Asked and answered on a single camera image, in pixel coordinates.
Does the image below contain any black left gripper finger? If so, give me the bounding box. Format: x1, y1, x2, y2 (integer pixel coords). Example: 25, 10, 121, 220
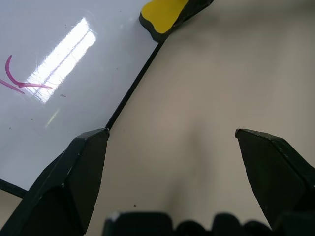
0, 128, 110, 236
173, 0, 214, 27
235, 128, 315, 231

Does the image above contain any yellow whiteboard eraser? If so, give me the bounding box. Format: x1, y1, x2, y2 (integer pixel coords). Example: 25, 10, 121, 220
139, 0, 190, 42

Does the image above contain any white whiteboard with black frame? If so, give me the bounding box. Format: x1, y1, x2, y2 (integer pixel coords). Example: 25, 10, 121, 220
0, 0, 165, 199

